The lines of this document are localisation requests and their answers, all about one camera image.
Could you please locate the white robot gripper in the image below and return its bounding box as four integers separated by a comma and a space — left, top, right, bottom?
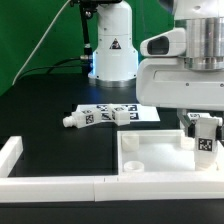
136, 17, 224, 138

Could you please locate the white U-shaped obstacle fence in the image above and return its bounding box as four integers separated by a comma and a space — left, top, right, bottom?
0, 136, 224, 203

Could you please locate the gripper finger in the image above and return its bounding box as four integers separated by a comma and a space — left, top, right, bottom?
216, 117, 223, 140

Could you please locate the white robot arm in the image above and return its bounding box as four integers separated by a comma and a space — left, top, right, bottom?
89, 0, 224, 138

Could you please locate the paper sheet with AprilTags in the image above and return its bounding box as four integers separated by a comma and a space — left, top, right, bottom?
76, 104, 160, 122

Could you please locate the white cable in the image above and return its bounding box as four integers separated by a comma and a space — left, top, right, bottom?
12, 0, 73, 86

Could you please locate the white square table top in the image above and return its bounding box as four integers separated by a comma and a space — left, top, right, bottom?
117, 130, 224, 174

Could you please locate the black cable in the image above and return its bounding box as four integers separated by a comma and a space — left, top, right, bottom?
16, 57, 88, 78

